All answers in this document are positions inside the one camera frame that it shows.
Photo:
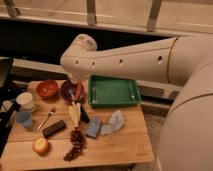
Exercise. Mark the white paper cup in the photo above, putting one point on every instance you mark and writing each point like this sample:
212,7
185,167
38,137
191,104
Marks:
26,101

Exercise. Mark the wooden cutting board table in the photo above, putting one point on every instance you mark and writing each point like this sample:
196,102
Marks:
129,145

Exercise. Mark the dark red grape bunch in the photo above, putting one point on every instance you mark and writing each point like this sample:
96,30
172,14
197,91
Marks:
78,142

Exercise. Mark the blue sponge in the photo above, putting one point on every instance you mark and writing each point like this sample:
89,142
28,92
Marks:
93,127

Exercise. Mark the red yellow apple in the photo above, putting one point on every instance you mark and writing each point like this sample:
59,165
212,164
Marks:
41,146

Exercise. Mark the green plastic tray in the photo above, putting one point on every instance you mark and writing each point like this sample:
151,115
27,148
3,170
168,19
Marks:
105,92

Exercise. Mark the purple bowl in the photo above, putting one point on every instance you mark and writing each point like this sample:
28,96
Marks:
68,90

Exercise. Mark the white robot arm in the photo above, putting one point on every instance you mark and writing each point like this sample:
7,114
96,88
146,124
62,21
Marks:
186,141

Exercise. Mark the metal fork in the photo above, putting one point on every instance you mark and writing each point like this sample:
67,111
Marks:
44,121

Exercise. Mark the yellow banana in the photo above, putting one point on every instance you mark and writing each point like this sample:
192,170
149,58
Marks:
75,112

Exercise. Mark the grey blue cloth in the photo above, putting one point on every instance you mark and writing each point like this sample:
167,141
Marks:
115,123

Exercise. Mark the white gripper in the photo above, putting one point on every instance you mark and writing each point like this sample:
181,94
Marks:
73,79

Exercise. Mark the red bowl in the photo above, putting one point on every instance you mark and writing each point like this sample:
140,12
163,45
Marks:
47,89

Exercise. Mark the blue plastic cup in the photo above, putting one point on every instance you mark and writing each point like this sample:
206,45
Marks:
24,118

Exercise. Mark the black handled utensil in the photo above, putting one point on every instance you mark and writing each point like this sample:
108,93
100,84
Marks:
83,115

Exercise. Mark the black rectangular block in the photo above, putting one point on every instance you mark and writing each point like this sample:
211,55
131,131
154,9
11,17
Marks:
54,128

